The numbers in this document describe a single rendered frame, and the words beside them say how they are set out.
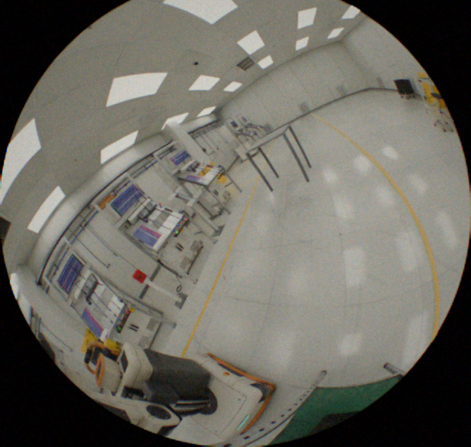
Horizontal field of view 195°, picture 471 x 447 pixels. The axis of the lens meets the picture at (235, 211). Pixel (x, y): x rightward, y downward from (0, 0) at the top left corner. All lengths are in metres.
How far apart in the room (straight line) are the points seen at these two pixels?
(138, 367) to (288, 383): 0.87
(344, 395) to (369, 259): 0.90
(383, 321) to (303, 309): 0.59
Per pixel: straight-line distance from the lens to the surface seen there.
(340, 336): 1.09
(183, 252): 2.34
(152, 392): 0.81
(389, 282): 1.17
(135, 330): 2.38
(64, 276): 2.45
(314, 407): 0.83
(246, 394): 1.01
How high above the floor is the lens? 1.09
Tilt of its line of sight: 24 degrees down
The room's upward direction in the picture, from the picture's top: 42 degrees counter-clockwise
